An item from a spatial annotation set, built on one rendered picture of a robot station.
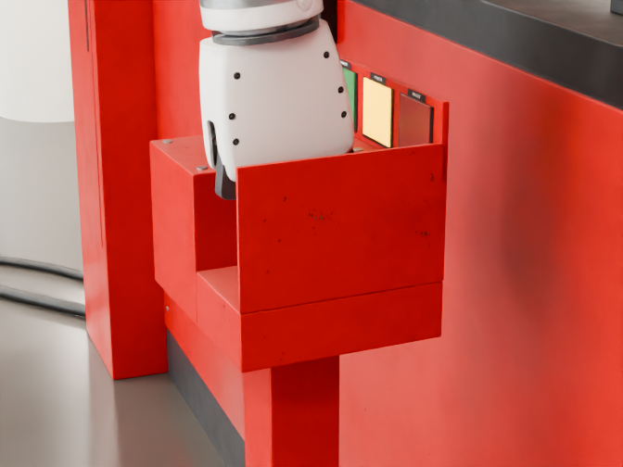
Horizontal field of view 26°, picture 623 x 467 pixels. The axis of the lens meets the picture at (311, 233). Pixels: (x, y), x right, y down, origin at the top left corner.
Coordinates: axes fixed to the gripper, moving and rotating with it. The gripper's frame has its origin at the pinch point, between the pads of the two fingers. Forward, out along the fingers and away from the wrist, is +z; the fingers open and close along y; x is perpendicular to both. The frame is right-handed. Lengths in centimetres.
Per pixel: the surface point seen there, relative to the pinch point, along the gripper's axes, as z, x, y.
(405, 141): -4.7, 0.2, -9.6
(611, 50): -9.7, 7.3, -23.3
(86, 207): 42, -152, -19
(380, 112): -6.1, -3.9, -9.9
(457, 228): 10.4, -16.9, -22.5
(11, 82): 55, -339, -44
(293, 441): 17.9, -2.7, 1.7
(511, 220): 6.9, -6.7, -22.2
